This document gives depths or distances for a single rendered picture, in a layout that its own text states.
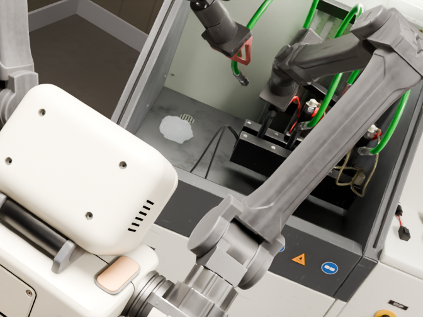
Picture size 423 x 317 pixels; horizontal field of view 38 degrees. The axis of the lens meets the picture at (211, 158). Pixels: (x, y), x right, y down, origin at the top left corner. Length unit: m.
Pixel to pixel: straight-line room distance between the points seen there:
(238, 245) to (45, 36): 2.88
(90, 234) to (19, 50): 0.34
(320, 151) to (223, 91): 1.08
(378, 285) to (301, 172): 0.75
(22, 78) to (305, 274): 0.88
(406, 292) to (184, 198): 0.57
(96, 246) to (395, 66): 0.44
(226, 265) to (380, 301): 0.80
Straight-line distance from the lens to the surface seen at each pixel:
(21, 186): 0.78
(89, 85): 3.33
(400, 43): 0.84
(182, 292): 0.84
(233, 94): 1.89
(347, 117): 0.84
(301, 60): 1.20
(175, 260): 1.59
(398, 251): 1.52
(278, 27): 1.78
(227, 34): 1.28
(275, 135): 1.65
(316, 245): 1.48
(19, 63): 0.97
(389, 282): 1.54
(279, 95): 1.41
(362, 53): 0.98
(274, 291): 1.60
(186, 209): 1.47
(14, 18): 0.96
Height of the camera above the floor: 1.85
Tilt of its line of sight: 36 degrees down
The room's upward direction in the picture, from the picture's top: 24 degrees clockwise
